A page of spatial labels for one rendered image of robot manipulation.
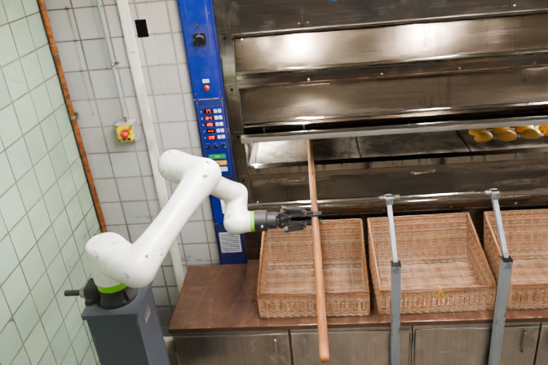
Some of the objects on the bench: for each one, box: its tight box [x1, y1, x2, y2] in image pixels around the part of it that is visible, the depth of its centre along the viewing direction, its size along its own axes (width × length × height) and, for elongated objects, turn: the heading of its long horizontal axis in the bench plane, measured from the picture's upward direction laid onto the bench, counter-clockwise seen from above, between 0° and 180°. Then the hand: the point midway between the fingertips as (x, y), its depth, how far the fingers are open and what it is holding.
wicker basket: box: [367, 213, 497, 315], centre depth 267 cm, size 49×56×28 cm
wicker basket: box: [257, 218, 370, 318], centre depth 272 cm, size 49×56×28 cm
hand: (314, 217), depth 226 cm, fingers closed on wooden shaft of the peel, 3 cm apart
